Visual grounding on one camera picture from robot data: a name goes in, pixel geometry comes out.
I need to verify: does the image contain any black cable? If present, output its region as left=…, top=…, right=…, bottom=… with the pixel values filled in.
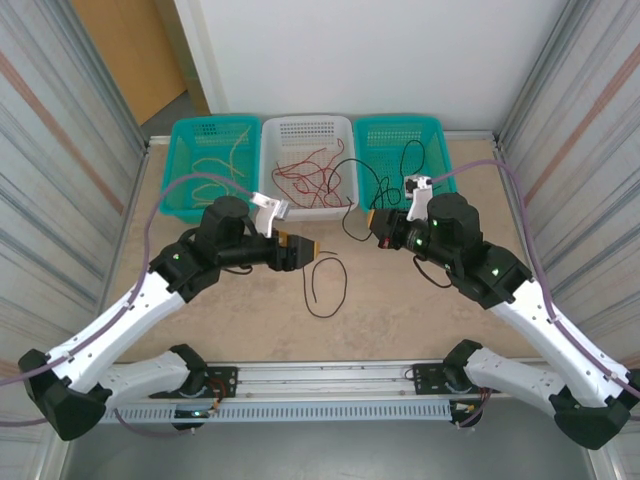
left=340, top=197, right=375, bottom=244
left=324, top=158, right=402, bottom=211
left=302, top=252, right=349, bottom=319
left=399, top=139, right=427, bottom=201

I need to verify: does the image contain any red cable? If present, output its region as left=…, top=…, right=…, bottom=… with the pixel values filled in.
left=271, top=147, right=325, bottom=200
left=319, top=137, right=354, bottom=209
left=292, top=164, right=342, bottom=209

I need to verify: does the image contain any yellow cable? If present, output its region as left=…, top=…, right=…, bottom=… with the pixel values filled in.
left=191, top=157, right=247, bottom=209
left=230, top=124, right=253, bottom=180

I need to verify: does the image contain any teal plastic basket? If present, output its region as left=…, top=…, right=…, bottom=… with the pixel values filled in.
left=159, top=115, right=263, bottom=225
left=352, top=117, right=459, bottom=215

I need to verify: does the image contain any white plastic basket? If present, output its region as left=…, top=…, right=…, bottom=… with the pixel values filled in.
left=258, top=115, right=360, bottom=223

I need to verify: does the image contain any wooden door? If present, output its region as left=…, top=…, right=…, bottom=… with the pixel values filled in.
left=69, top=0, right=210, bottom=127

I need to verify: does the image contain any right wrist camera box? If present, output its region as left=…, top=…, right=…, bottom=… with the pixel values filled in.
left=402, top=174, right=435, bottom=222

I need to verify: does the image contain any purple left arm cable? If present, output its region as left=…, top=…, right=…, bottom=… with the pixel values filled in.
left=0, top=173, right=259, bottom=440

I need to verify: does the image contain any thin black gripper wire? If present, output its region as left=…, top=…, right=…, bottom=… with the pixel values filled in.
left=413, top=254, right=454, bottom=289

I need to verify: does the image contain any aluminium mounting rail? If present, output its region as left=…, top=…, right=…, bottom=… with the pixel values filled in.
left=52, top=357, right=599, bottom=405

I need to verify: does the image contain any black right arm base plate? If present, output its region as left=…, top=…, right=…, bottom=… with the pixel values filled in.
left=412, top=360, right=504, bottom=396

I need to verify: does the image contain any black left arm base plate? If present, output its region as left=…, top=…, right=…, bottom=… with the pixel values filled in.
left=148, top=366, right=239, bottom=400

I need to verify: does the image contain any grey slotted cable duct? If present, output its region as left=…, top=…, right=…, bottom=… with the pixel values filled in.
left=73, top=402, right=454, bottom=424

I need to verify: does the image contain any white door frame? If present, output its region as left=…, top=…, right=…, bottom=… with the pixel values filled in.
left=172, top=0, right=230, bottom=116

